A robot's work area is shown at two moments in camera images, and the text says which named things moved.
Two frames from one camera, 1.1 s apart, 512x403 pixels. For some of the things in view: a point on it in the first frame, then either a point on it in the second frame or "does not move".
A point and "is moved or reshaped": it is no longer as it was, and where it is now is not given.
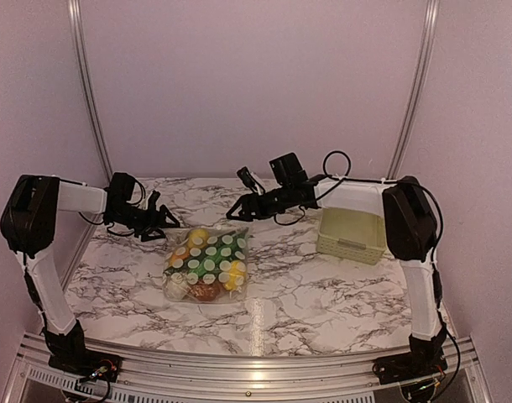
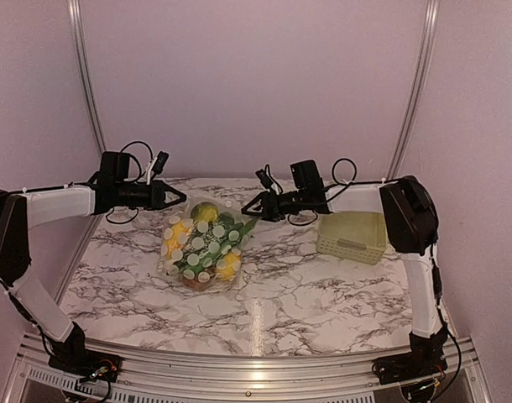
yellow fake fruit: x=198 y=238 to x=173 y=243
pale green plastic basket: x=351 y=235 does not move
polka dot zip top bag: x=206 y=264 is moved or reshaped
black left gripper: x=151 y=224 to x=156 y=196
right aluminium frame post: x=431 y=13 does not move
